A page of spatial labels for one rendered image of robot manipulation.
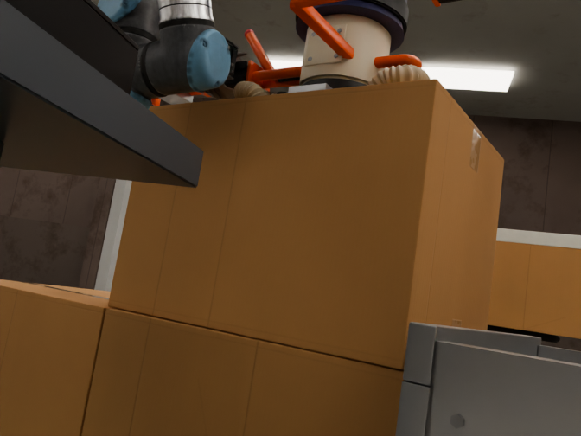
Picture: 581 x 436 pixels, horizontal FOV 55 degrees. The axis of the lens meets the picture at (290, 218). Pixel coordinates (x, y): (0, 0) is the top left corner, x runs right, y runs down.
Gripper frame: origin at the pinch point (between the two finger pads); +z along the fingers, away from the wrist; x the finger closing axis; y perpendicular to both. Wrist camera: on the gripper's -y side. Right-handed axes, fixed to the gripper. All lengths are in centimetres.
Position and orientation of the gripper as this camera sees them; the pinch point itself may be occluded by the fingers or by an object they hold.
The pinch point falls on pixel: (234, 82)
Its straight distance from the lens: 130.4
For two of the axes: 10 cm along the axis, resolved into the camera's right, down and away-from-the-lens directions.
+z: 5.3, 1.9, 8.3
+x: 1.5, -9.8, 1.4
